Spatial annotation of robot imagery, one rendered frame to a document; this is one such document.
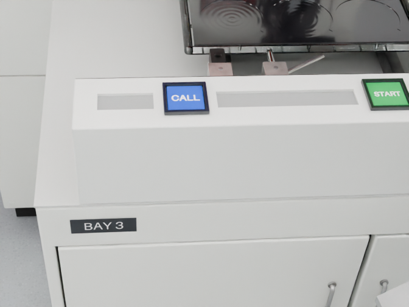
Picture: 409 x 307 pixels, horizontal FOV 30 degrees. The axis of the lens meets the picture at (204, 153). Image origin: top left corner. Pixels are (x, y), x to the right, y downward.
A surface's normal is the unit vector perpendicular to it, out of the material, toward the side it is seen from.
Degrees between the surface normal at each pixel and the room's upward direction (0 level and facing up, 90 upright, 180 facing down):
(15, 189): 90
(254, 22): 0
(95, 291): 90
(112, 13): 0
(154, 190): 90
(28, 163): 90
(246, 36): 0
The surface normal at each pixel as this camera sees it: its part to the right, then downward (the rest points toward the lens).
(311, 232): 0.08, 0.72
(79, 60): 0.05, -0.69
